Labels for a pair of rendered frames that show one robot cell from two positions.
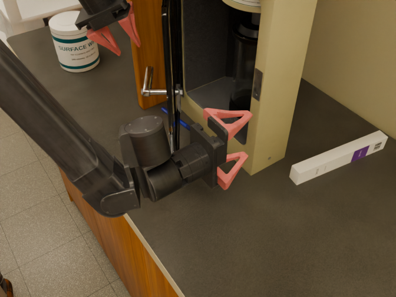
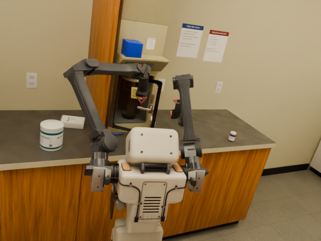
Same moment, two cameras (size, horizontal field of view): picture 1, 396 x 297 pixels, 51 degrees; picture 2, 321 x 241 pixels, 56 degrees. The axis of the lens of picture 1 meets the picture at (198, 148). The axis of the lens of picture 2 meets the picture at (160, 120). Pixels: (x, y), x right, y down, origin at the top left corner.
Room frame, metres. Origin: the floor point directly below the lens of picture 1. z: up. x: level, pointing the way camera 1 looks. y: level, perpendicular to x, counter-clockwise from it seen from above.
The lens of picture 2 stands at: (0.42, 1.91, 1.92)
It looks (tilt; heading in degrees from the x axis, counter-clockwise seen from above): 23 degrees down; 275
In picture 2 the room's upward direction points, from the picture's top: 11 degrees clockwise
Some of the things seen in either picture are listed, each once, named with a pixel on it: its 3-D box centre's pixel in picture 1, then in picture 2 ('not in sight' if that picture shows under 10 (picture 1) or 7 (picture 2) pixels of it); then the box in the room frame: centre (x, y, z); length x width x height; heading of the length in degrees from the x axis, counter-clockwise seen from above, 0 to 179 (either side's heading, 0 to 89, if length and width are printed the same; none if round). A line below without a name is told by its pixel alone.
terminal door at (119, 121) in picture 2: (172, 65); (134, 105); (0.76, 0.06, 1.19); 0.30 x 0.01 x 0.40; 0
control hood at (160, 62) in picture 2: not in sight; (142, 64); (0.76, 0.01, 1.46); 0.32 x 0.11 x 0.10; 35
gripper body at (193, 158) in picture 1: (192, 162); (180, 111); (0.46, 0.01, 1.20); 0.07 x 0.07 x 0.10; 35
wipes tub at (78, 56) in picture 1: (75, 41); (51, 135); (1.17, 0.39, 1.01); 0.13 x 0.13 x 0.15
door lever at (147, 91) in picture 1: (156, 81); (144, 107); (0.69, 0.08, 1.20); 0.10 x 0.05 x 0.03; 0
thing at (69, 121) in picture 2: not in sight; (72, 122); (1.19, 0.06, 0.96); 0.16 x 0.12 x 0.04; 18
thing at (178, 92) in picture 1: (177, 98); not in sight; (0.66, 0.04, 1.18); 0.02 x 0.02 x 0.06; 0
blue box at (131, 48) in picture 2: not in sight; (132, 48); (0.84, 0.06, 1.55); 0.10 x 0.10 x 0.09; 35
